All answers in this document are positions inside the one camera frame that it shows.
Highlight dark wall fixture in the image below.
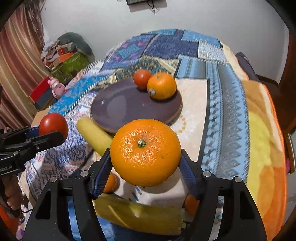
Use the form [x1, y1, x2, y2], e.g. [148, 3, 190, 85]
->
[126, 0, 167, 8]

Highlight large red tomato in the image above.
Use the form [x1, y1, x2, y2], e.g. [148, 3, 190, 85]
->
[38, 113, 69, 139]

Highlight green box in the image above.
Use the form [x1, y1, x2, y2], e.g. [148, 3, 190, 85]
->
[51, 51, 90, 82]

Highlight pink toy figure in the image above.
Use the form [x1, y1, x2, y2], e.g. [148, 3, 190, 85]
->
[47, 77, 65, 98]

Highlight yellow banana bunch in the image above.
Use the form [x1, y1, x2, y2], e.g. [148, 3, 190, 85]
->
[94, 193, 186, 236]

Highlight blue patchwork printed blanket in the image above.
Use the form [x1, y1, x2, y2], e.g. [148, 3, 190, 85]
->
[24, 29, 251, 241]

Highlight large orange with green stem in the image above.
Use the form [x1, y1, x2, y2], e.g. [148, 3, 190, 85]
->
[110, 119, 182, 188]

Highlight small red tomato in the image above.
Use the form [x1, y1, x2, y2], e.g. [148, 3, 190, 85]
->
[133, 69, 152, 90]

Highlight small orange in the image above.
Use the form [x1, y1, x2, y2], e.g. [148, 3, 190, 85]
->
[103, 173, 117, 194]
[184, 195, 200, 216]

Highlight striped brown curtain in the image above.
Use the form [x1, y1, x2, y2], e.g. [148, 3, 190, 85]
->
[0, 3, 52, 130]

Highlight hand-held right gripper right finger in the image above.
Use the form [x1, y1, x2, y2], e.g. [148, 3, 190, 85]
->
[179, 148, 275, 241]

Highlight red box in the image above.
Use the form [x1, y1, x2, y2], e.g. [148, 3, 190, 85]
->
[29, 77, 56, 109]

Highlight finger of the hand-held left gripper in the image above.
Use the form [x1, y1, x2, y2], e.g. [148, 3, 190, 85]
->
[28, 131, 64, 153]
[3, 126, 40, 140]

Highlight person's left hand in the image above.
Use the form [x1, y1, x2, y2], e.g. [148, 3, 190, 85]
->
[4, 174, 23, 211]

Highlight dark blue cloth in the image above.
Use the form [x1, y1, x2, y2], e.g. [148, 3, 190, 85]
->
[235, 52, 260, 81]

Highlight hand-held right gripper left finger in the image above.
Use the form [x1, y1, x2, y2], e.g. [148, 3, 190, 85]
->
[22, 148, 114, 241]

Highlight orange and yellow blanket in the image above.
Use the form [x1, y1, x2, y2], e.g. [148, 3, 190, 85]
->
[222, 44, 288, 234]

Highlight grey-green cushion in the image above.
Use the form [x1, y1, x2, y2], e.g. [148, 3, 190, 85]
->
[58, 32, 93, 55]

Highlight orange with round sticker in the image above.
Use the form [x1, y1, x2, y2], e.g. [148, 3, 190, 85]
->
[147, 72, 177, 101]

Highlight pile of papers and boxes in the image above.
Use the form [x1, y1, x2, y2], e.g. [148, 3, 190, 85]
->
[42, 39, 80, 70]

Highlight purple plate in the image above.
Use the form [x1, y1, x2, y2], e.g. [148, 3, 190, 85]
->
[90, 79, 183, 134]

